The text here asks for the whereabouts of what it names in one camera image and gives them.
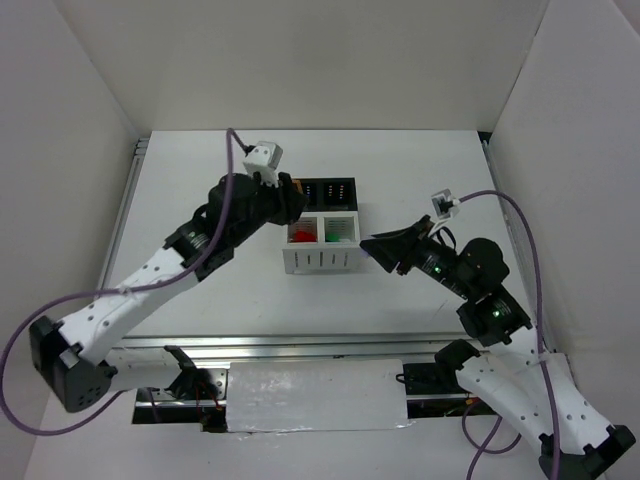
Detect black container pair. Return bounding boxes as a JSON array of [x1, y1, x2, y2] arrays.
[[297, 177, 358, 212]]

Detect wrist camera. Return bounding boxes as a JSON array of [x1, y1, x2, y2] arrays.
[[243, 141, 283, 187], [431, 189, 460, 233]]

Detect purple cable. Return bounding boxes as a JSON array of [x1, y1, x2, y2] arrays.
[[452, 190, 564, 480], [0, 127, 254, 435]]

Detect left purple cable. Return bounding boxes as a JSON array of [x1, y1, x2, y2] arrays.
[[0, 127, 254, 435]]

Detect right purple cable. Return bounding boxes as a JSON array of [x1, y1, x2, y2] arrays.
[[452, 190, 564, 480]]

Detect white foam cover panel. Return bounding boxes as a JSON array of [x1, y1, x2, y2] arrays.
[[226, 359, 410, 433]]

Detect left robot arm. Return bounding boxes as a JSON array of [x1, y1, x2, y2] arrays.
[[29, 172, 308, 413]]

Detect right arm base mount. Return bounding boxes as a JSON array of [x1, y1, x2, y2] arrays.
[[395, 362, 478, 419]]

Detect red ridged lego brick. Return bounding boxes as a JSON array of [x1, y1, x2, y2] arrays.
[[291, 230, 317, 243]]

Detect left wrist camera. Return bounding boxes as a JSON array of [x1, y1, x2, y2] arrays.
[[243, 141, 283, 187]]

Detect aluminium rail frame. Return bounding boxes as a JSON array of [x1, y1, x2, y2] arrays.
[[111, 130, 535, 355]]

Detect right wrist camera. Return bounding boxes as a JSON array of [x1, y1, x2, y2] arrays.
[[431, 189, 460, 233]]

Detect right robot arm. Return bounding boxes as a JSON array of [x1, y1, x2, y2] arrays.
[[360, 216, 636, 479]]

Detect white container pair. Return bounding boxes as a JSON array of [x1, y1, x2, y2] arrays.
[[282, 211, 363, 274]]

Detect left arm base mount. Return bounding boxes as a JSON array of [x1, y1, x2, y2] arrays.
[[167, 367, 223, 417]]

